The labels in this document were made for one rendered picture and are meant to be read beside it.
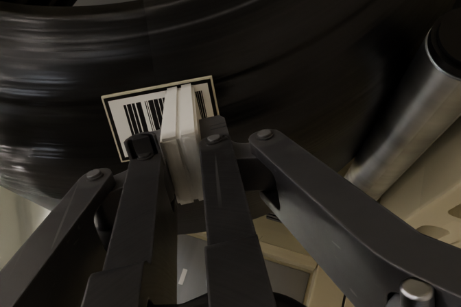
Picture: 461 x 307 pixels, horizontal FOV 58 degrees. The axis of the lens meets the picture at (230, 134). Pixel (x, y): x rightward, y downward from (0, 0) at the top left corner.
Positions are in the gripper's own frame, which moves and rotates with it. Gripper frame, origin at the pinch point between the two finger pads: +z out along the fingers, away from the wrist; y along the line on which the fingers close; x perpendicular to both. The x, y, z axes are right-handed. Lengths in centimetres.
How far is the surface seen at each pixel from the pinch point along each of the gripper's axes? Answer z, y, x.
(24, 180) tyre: 6.6, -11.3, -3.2
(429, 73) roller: 3.8, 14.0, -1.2
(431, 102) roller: 4.6, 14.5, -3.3
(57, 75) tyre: 4.8, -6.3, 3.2
